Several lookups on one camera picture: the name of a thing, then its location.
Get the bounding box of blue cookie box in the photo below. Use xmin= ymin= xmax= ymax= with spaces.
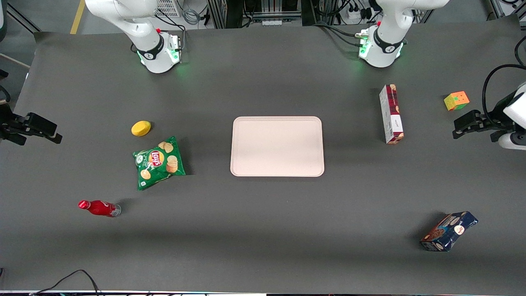
xmin=420 ymin=211 xmax=479 ymax=252

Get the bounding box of green chips bag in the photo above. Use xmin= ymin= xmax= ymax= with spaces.
xmin=132 ymin=136 xmax=186 ymax=191

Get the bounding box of pale pink plastic tray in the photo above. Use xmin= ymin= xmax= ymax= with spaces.
xmin=230 ymin=116 xmax=325 ymax=177

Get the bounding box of colourful puzzle cube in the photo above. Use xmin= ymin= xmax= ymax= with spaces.
xmin=443 ymin=91 xmax=470 ymax=111

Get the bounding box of white perforated box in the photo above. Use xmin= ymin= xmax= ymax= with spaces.
xmin=155 ymin=0 xmax=182 ymax=18

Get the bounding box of white power strip with plugs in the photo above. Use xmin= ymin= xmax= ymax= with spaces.
xmin=346 ymin=7 xmax=374 ymax=22

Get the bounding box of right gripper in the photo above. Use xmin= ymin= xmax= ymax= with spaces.
xmin=0 ymin=103 xmax=63 ymax=146

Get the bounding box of yellow lemon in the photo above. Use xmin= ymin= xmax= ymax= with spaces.
xmin=131 ymin=120 xmax=152 ymax=137

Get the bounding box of black right base cable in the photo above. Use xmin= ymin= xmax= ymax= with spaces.
xmin=155 ymin=12 xmax=187 ymax=54

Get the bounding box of thin black table cable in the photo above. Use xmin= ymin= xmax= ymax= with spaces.
xmin=29 ymin=269 xmax=102 ymax=296

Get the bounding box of red soda bottle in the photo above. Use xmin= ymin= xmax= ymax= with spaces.
xmin=78 ymin=200 xmax=122 ymax=217

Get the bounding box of coiled grey cable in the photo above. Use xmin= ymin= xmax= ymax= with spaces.
xmin=182 ymin=7 xmax=203 ymax=26

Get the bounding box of red plaid cookie box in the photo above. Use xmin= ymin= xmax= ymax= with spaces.
xmin=379 ymin=84 xmax=404 ymax=145

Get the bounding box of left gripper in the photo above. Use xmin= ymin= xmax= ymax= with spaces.
xmin=452 ymin=83 xmax=526 ymax=143

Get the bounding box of black left base cable bundle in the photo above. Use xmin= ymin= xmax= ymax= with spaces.
xmin=313 ymin=23 xmax=364 ymax=46

